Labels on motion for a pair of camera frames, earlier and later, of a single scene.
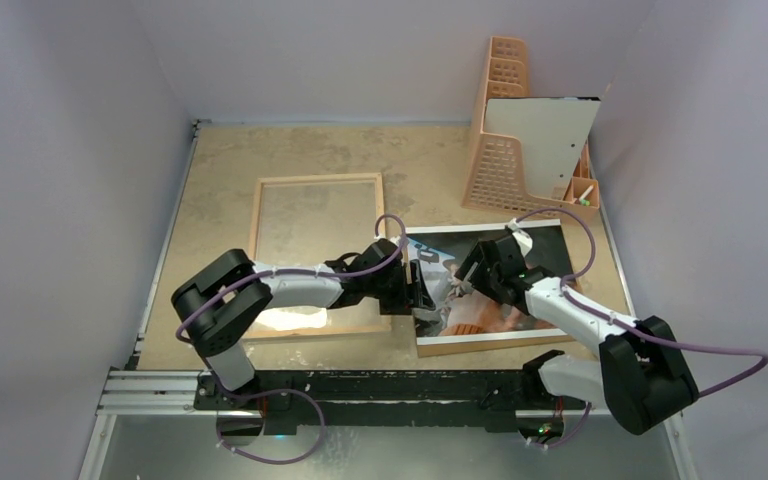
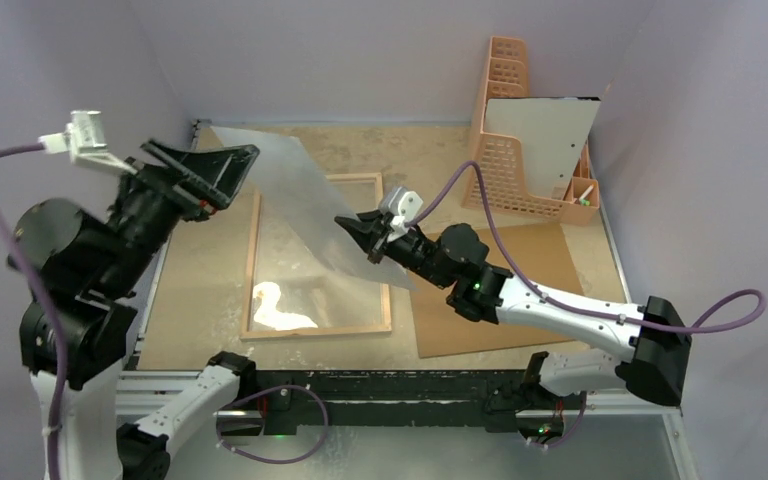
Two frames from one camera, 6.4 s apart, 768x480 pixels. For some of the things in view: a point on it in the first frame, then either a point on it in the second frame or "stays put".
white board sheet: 552,132 stays put
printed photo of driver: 461,314 -> 286,167
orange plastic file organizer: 496,177 stays put
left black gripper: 412,295 -> 214,176
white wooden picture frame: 305,221 stays put
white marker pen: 582,199 stays put
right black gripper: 475,273 -> 384,237
